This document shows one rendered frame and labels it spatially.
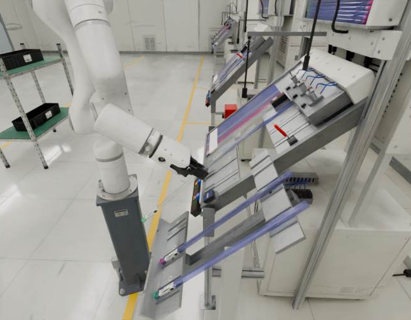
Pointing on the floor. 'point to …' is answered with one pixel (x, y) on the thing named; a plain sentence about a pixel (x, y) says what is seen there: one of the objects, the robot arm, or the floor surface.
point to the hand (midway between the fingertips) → (200, 171)
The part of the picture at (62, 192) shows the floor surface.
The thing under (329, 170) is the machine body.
